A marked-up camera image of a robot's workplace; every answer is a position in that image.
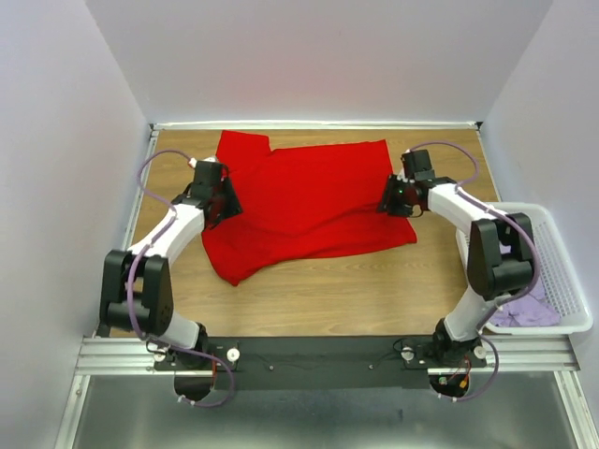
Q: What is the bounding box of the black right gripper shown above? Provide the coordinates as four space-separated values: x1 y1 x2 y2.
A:
374 173 414 219

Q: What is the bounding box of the red t-shirt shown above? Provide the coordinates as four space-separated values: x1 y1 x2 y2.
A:
202 131 417 285

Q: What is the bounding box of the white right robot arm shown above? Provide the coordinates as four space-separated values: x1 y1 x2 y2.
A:
377 174 540 367

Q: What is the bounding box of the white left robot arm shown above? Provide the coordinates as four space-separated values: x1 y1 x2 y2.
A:
99 164 241 369

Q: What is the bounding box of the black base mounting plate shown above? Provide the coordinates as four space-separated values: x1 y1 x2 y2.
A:
153 335 487 392

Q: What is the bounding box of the lavender t-shirt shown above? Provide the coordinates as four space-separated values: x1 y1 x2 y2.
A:
487 242 562 329

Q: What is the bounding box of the white plastic laundry basket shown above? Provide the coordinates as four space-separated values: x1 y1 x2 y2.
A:
445 202 593 341

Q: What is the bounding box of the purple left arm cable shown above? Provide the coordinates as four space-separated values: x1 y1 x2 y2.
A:
125 149 236 409

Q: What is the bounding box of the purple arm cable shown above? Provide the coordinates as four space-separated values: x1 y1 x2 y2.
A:
410 140 538 404
125 149 236 409

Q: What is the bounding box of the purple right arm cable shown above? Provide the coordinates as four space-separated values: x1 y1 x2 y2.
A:
410 140 538 404

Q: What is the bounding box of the aluminium frame rail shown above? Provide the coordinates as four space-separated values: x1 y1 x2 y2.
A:
76 335 579 375

